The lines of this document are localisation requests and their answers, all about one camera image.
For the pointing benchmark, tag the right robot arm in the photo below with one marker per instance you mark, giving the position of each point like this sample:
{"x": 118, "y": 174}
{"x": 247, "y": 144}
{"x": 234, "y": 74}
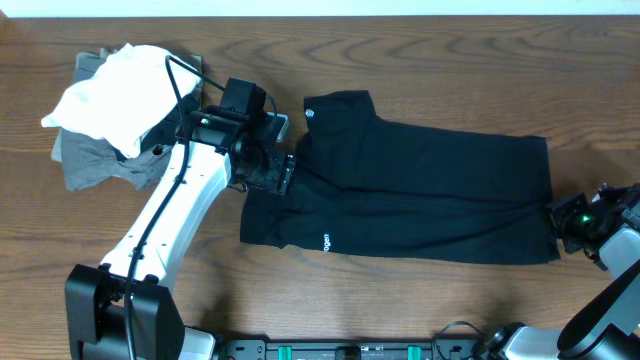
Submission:
{"x": 606, "y": 229}

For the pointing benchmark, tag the black t-shirt with logo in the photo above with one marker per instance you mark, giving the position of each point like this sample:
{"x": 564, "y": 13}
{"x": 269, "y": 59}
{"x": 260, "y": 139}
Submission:
{"x": 366, "y": 186}

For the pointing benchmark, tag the grey folded garment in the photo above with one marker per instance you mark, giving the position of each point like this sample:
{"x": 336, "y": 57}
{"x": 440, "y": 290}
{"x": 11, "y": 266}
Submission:
{"x": 87, "y": 162}

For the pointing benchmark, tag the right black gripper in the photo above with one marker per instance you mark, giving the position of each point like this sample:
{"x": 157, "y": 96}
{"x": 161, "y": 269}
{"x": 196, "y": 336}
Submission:
{"x": 557, "y": 212}

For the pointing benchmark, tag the olive folded garment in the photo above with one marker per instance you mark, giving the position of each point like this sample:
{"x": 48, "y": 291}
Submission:
{"x": 86, "y": 64}

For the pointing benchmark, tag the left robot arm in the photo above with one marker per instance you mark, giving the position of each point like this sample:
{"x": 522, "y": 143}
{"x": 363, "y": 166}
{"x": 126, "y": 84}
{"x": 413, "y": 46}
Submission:
{"x": 124, "y": 308}

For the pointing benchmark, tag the black folded garment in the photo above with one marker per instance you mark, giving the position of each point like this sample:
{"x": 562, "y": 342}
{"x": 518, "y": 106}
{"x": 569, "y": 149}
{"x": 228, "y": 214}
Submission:
{"x": 164, "y": 133}

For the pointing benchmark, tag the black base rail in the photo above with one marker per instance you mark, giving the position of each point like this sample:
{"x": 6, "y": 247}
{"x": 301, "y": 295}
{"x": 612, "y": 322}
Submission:
{"x": 305, "y": 350}

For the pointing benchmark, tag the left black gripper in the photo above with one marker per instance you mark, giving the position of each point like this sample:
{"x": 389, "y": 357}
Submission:
{"x": 279, "y": 174}

